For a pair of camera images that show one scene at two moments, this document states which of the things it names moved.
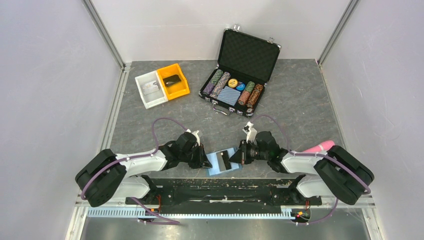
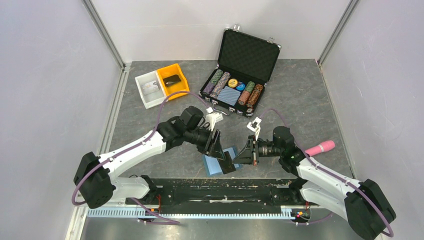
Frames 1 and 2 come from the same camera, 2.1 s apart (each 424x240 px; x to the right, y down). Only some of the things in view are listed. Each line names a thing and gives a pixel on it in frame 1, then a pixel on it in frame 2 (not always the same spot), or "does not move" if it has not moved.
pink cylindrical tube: (323, 147) does not move
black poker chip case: (245, 61) does not move
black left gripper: (202, 161) → (213, 147)
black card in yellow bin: (170, 80) does not move
